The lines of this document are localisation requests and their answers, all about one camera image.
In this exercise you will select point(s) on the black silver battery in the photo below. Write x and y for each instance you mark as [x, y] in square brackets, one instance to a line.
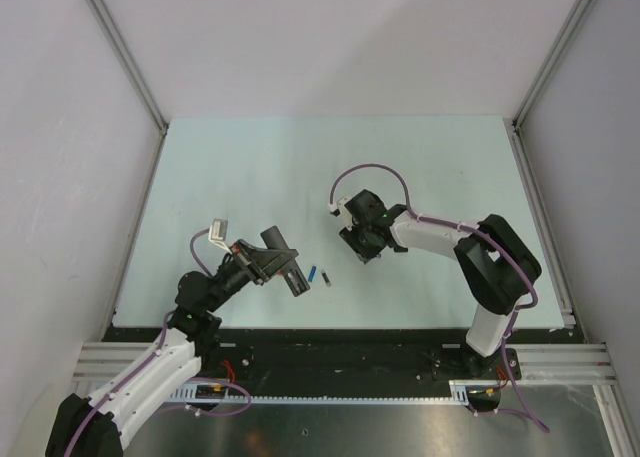
[326, 278]

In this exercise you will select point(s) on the black remote control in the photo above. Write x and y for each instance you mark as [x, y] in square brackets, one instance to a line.
[274, 239]

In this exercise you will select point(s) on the light blue battery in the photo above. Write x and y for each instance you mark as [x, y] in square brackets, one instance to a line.
[312, 273]

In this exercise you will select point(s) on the aluminium frame post right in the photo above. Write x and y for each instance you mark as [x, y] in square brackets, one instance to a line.
[568, 32]

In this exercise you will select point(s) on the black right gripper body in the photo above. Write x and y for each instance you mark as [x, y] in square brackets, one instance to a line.
[358, 238]

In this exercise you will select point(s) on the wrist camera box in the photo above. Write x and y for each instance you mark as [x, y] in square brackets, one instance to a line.
[218, 231]
[336, 207]

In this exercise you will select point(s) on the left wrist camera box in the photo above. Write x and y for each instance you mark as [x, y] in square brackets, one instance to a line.
[218, 231]

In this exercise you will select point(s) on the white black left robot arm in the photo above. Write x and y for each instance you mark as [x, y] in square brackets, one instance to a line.
[104, 422]

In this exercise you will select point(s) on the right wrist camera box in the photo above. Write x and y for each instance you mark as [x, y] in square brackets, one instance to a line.
[336, 207]

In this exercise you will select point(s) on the aluminium frame post left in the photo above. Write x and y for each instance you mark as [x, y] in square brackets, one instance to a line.
[125, 57]

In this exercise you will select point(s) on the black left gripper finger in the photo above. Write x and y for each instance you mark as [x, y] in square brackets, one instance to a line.
[257, 254]
[273, 268]

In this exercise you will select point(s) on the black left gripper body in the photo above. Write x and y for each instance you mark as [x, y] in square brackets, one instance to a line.
[239, 269]

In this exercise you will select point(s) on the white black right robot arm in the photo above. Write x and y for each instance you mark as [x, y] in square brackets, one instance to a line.
[497, 266]

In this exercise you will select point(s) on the aluminium frame post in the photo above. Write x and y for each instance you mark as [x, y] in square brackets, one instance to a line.
[568, 32]
[125, 57]

